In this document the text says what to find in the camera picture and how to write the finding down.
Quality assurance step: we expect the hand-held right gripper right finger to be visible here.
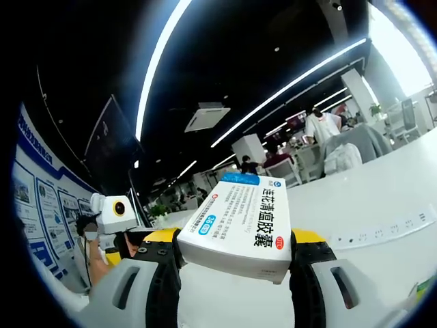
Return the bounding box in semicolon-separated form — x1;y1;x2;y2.
288;227;407;328

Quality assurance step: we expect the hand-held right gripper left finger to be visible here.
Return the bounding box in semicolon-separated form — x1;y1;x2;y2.
87;227;188;328

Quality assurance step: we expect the blue white medicine box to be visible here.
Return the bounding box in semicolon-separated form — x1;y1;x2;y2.
177;172;293;285

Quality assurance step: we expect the clear plastic storage container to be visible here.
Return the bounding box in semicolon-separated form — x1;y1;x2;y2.
387;278;436;324

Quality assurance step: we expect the dark hanging screen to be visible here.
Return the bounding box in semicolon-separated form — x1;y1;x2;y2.
84;94;141;163

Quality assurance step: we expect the white power strip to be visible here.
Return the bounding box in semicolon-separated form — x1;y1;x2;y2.
329;210;437;254

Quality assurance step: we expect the white office chair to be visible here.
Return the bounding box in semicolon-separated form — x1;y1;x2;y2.
272;160;302;189
296;146;325;182

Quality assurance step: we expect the white plastic bag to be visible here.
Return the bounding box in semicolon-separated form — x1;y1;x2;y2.
324;142;363;176

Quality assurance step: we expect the ceiling air conditioner vent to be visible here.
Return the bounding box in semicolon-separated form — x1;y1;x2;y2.
184;101;232;134

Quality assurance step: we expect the grey jacket on chair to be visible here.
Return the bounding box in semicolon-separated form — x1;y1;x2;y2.
322;123;394;176

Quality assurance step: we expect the ceiling light strip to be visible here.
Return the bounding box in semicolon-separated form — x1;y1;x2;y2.
210;37;368;149
135;0;194;141

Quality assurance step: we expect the red hanging display screen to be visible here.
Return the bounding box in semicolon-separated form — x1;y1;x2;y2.
285;112;307;129

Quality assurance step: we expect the potted green plant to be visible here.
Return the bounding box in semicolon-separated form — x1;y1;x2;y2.
368;102;384;120

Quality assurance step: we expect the blue white wall poster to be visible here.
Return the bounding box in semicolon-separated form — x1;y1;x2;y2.
12;102;100;286

